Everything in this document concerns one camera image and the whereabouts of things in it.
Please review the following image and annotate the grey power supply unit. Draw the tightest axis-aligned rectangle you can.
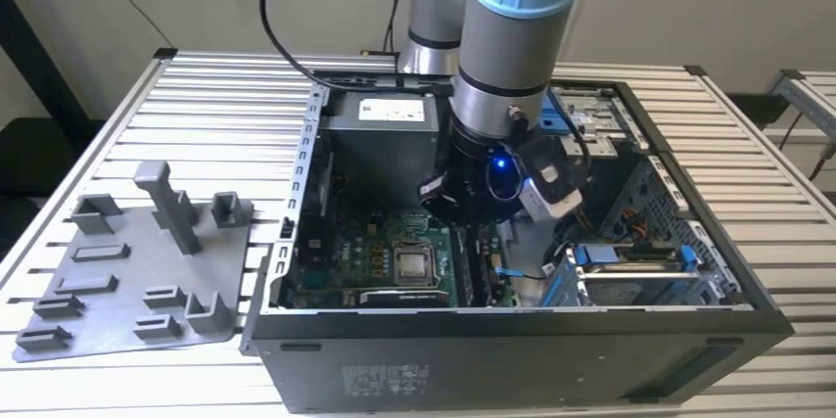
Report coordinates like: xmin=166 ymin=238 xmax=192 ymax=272
xmin=318 ymin=90 xmax=452 ymax=211

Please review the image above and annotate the metal CPU socket cover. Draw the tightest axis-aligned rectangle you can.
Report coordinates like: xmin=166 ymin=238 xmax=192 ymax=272
xmin=390 ymin=241 xmax=437 ymax=288

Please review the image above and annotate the silver CPU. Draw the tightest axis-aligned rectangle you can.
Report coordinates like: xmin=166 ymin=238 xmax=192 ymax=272
xmin=398 ymin=254 xmax=432 ymax=279

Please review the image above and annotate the blue plastic drive caddy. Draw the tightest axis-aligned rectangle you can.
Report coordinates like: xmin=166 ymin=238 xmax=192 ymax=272
xmin=538 ymin=94 xmax=568 ymax=133

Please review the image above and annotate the green motherboard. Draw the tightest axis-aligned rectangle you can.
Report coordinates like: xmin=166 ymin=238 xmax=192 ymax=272
xmin=286 ymin=209 xmax=524 ymax=309

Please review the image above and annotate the black graphics card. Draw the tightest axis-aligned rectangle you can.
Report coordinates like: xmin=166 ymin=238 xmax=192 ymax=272
xmin=356 ymin=289 xmax=452 ymax=310

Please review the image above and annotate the silver metal drive cage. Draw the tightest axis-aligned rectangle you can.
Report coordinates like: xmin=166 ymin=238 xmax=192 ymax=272
xmin=546 ymin=87 xmax=648 ymax=218

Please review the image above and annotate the hard disk in blue carrier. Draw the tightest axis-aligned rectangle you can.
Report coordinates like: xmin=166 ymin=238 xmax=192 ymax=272
xmin=545 ymin=244 xmax=720 ymax=309

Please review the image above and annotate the black open PC case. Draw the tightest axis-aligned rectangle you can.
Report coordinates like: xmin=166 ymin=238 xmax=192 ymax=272
xmin=237 ymin=69 xmax=796 ymax=414

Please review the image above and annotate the dark box behind table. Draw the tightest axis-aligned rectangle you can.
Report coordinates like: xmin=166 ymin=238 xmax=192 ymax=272
xmin=724 ymin=92 xmax=792 ymax=131

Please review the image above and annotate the grey plastic parts rack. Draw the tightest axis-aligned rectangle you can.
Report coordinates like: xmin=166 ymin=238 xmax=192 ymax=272
xmin=12 ymin=161 xmax=262 ymax=365

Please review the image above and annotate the aluminium side table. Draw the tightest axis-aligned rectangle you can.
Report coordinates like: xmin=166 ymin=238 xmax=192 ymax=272
xmin=760 ymin=69 xmax=836 ymax=150

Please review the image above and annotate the black chair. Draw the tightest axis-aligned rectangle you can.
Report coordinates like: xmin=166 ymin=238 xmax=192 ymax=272
xmin=0 ymin=116 xmax=86 ymax=204

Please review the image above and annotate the black thin robot cable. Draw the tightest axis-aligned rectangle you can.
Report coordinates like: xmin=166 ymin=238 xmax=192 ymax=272
xmin=358 ymin=0 xmax=408 ymax=57

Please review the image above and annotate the black thick camera cable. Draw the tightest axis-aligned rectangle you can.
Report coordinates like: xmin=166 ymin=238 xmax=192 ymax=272
xmin=258 ymin=0 xmax=456 ymax=96

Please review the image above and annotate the black slanted post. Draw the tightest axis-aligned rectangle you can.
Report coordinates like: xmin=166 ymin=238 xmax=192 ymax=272
xmin=0 ymin=0 xmax=90 ymax=145

